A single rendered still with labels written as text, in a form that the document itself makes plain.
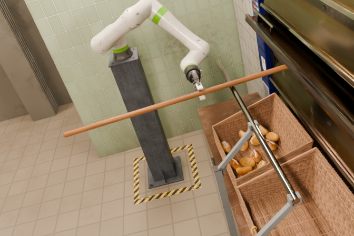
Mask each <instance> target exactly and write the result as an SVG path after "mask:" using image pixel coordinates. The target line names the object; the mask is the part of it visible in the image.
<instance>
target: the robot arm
mask: <svg viewBox="0 0 354 236"><path fill-rule="evenodd" d="M147 18H148V19H150V20H151V21H152V22H154V23H155V24H156V25H158V27H160V28H162V29H164V30H165V31H167V32H168V33H170V34H171V35H172V36H174V37H175V38H176V39H178V40H179V41H180V42H181V43H182V44H184V45H185V46H186V47H187V48H188V49H189V50H190V52H189V53H188V54H187V56H186V57H185V58H184V59H183V60H182V61H181V64H180V67H181V70H182V71H183V72H184V73H185V75H184V76H186V79H187V80H188V81H190V82H191V83H193V85H194V87H195V88H196V89H195V90H196V91H200V90H202V89H203V87H202V84H201V82H200V79H201V72H203V71H202V70H200V69H199V68H198V67H199V65H200V64H201V62H202V61H203V60H204V59H205V58H206V57H207V56H208V54H209V53H210V45H209V44H208V43H207V42H206V41H204V40H203V39H201V38H199V37H198V36H196V35H195V34H194V33H192V32H191V31H190V30H189V29H188V28H186V27H185V26H184V25H183V24H182V23H181V22H180V21H179V20H178V19H177V18H176V17H175V16H174V15H173V14H172V13H171V12H170V11H168V10H167V9H166V8H165V7H164V6H163V5H162V4H161V3H159V2H158V1H157V0H140V1H139V2H138V3H136V4H135V5H133V6H131V7H129V8H127V9H126V10H125V11H124V13H123V14H122V15H121V16H120V17H119V18H118V19H117V20H116V21H115V22H114V23H113V24H110V25H108V26H107V27H106V28H105V29H104V30H102V31H101V32H100V33H98V34H97V35H95V36H94V37H93V38H92V40H91V48H92V50H93V51H94V52H95V53H98V54H104V53H106V52H107V51H108V50H110V49H111V50H112V51H113V59H114V60H115V61H123V60H127V59H128V58H130V57H131V56H132V55H133V52H132V51H131V48H130V46H128V42H127V39H126V36H125V35H126V34H127V33H128V32H130V31H132V30H133V29H135V28H137V27H139V26H140V25H141V24H142V23H143V22H144V21H145V20H146V19H147Z"/></svg>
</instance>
